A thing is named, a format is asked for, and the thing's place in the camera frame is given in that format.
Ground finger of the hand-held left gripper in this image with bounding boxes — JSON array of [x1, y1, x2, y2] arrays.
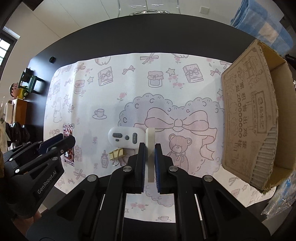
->
[[5, 133, 65, 163], [11, 136, 76, 174]]

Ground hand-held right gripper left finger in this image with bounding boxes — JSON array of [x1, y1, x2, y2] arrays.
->
[[25, 142, 147, 241]]

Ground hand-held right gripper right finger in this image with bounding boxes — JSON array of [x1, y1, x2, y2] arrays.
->
[[154, 143, 271, 241]]

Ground red candy packet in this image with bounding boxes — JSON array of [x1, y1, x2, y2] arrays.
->
[[62, 124, 75, 167]]

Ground white eraser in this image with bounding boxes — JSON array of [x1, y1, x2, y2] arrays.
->
[[145, 128, 155, 183]]

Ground brown cardboard box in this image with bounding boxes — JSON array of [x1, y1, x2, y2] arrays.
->
[[221, 39, 296, 192]]

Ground black desktop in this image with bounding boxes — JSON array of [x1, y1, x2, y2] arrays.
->
[[13, 14, 296, 223]]

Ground person's left hand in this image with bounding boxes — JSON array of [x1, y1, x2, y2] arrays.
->
[[5, 197, 43, 219]]

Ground gold binder clip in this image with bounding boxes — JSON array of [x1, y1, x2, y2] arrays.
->
[[109, 148, 127, 167]]

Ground white remote control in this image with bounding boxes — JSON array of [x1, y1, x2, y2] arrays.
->
[[108, 126, 145, 149]]

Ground black ribbed vase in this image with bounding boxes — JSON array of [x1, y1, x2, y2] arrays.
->
[[6, 122, 30, 149]]

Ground brown wooden box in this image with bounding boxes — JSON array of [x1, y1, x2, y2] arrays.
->
[[8, 98, 29, 127]]

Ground cream rose bouquet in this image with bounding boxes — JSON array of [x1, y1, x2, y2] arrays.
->
[[0, 102, 12, 145]]

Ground green miniature chair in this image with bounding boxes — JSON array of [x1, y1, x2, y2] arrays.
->
[[18, 68, 45, 95]]

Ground cartoon figure toy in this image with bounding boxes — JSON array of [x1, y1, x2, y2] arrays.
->
[[9, 84, 28, 100]]

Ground white printed table mat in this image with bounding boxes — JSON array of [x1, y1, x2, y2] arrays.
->
[[44, 52, 278, 224]]

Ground black framed window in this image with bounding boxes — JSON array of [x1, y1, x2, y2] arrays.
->
[[0, 37, 14, 67]]

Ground clear plastic bag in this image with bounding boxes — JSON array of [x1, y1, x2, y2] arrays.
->
[[264, 171, 296, 223]]

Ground clear acrylic chair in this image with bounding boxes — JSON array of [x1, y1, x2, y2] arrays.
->
[[117, 0, 181, 18]]

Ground blue checked blanket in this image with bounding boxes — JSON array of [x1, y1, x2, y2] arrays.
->
[[230, 0, 292, 56]]

